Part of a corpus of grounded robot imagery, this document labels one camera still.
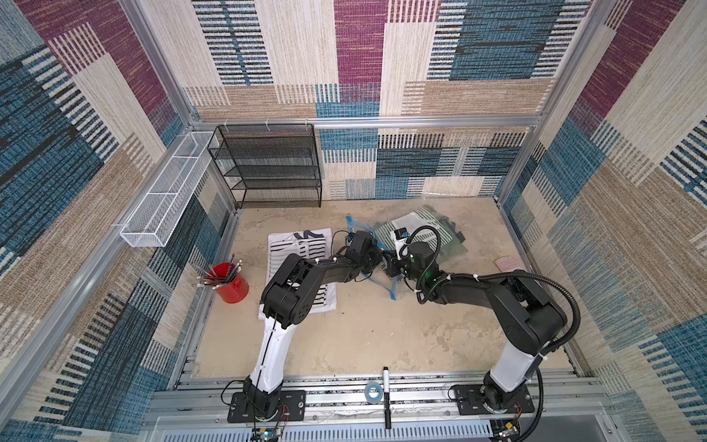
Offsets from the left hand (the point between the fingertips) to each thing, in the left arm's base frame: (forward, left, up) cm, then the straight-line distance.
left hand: (389, 252), depth 101 cm
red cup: (-16, +51, +5) cm, 53 cm away
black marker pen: (-45, +4, -3) cm, 45 cm away
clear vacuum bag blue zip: (-13, +1, +1) cm, 14 cm away
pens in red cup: (-14, +57, +7) cm, 59 cm away
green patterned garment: (+1, -22, -1) cm, 22 cm away
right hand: (-4, +2, +5) cm, 7 cm away
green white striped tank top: (-7, -7, +23) cm, 25 cm away
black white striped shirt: (+6, +27, -2) cm, 28 cm away
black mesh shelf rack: (+32, +45, +16) cm, 58 cm away
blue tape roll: (-43, +8, -6) cm, 44 cm away
